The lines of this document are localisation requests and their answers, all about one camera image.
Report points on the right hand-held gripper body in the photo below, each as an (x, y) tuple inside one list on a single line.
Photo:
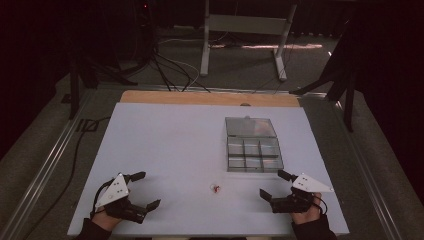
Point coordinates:
[(308, 184)]

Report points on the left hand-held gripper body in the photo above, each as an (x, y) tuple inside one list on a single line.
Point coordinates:
[(115, 191)]

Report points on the clear plastic compartment box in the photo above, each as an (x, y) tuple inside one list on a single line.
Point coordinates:
[(253, 145)]

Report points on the small red white item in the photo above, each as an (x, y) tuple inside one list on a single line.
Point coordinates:
[(216, 188)]

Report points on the person's left hand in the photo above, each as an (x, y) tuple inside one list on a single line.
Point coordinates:
[(105, 220)]

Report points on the person's right hand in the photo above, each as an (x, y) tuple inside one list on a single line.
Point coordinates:
[(306, 217)]

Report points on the white table board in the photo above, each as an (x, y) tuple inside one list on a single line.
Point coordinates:
[(173, 150)]

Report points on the black metal stand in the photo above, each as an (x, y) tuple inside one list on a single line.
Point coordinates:
[(75, 86), (346, 76)]

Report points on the metal floor rail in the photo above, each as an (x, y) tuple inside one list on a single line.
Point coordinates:
[(43, 170), (366, 173)]

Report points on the white metal desk frame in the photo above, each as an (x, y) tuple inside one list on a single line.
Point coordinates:
[(246, 23)]

